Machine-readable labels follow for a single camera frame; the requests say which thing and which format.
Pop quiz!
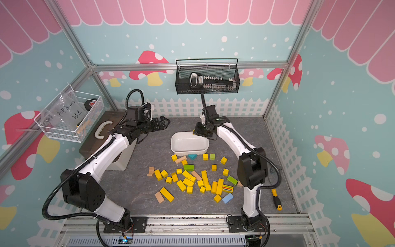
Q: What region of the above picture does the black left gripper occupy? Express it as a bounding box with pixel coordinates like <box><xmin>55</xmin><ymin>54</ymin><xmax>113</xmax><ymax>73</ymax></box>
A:
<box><xmin>137</xmin><ymin>116</ymin><xmax>170</xmax><ymax>134</ymax></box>

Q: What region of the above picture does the white oval plastic tub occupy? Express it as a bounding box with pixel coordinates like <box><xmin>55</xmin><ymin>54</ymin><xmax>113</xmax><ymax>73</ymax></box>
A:
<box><xmin>170</xmin><ymin>131</ymin><xmax>209</xmax><ymax>156</ymax></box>

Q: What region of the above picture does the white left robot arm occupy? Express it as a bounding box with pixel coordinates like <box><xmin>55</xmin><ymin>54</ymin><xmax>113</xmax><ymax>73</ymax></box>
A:
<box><xmin>42</xmin><ymin>89</ymin><xmax>170</xmax><ymax>232</ymax></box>

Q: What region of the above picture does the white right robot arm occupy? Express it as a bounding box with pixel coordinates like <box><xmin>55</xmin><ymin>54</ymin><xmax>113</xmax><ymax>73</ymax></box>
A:
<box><xmin>193</xmin><ymin>93</ymin><xmax>282</xmax><ymax>233</ymax></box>

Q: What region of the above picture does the teal triangular block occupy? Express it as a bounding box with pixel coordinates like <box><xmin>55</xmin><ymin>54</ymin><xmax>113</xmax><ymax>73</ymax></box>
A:
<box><xmin>188</xmin><ymin>154</ymin><xmax>198</xmax><ymax>160</ymax></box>

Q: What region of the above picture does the brown lidded storage box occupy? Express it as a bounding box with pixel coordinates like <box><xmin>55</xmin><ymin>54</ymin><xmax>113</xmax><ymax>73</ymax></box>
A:
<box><xmin>79</xmin><ymin>111</ymin><xmax>137</xmax><ymax>171</ymax></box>

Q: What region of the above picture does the green rectangular block centre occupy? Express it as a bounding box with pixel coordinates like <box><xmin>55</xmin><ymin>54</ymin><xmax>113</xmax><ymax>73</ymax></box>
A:
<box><xmin>184</xmin><ymin>164</ymin><xmax>194</xmax><ymax>172</ymax></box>

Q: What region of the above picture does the brown small block left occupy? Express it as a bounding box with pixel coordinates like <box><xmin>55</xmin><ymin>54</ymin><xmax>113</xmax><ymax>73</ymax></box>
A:
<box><xmin>147</xmin><ymin>166</ymin><xmax>154</xmax><ymax>178</ymax></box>

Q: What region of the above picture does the black tape roll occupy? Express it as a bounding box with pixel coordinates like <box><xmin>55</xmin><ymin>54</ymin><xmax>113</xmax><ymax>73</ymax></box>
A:
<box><xmin>84</xmin><ymin>98</ymin><xmax>97</xmax><ymax>111</ymax></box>

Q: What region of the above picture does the green slanted block right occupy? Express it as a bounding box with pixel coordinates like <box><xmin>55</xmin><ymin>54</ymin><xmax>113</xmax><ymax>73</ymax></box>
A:
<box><xmin>227</xmin><ymin>176</ymin><xmax>238</xmax><ymax>185</ymax></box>

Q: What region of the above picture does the rainbow striped block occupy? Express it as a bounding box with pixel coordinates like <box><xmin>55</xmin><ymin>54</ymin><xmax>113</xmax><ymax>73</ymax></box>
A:
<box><xmin>222</xmin><ymin>185</ymin><xmax>234</xmax><ymax>193</ymax></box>

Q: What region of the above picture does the long yellow block upright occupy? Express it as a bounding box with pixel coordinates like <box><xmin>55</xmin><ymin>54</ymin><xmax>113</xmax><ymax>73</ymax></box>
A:
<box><xmin>216</xmin><ymin>179</ymin><xmax>224</xmax><ymax>196</ymax></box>

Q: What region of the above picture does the light blue block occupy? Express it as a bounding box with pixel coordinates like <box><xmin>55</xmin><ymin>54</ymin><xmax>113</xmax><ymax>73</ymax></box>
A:
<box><xmin>222</xmin><ymin>193</ymin><xmax>234</xmax><ymax>204</ymax></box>

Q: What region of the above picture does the long yellow block bottom left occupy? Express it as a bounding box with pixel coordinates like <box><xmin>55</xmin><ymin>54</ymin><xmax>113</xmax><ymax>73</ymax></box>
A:
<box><xmin>160</xmin><ymin>187</ymin><xmax>174</xmax><ymax>202</ymax></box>

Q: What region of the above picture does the tan wooden block bottom left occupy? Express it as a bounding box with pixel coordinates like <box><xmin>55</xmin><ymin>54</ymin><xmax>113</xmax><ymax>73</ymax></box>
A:
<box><xmin>155</xmin><ymin>192</ymin><xmax>165</xmax><ymax>204</ymax></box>

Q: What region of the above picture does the yellow black screwdriver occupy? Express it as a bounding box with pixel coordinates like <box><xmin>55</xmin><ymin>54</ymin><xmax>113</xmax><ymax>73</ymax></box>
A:
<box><xmin>271</xmin><ymin>189</ymin><xmax>283</xmax><ymax>211</ymax></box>

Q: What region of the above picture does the black wire mesh basket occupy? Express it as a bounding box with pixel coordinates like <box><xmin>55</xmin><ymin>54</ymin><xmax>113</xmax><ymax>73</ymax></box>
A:
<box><xmin>175</xmin><ymin>58</ymin><xmax>240</xmax><ymax>95</ymax></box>

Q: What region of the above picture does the clear wire wall basket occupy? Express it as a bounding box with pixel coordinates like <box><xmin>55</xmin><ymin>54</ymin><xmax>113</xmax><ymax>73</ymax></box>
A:
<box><xmin>34</xmin><ymin>84</ymin><xmax>105</xmax><ymax>143</ymax></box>

